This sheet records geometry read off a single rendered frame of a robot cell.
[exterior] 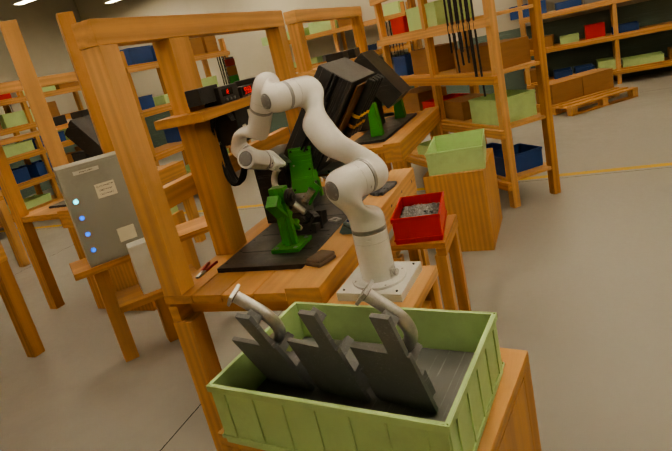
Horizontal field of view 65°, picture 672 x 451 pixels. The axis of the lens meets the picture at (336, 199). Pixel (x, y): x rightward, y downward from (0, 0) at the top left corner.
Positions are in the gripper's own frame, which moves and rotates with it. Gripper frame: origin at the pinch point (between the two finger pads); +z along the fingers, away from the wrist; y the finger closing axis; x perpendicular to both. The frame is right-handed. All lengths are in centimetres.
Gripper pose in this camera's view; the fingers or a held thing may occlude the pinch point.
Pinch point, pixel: (281, 162)
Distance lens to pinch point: 245.4
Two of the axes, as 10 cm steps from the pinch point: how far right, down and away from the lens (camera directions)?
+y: -7.1, -6.5, 2.7
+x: -6.0, 7.6, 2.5
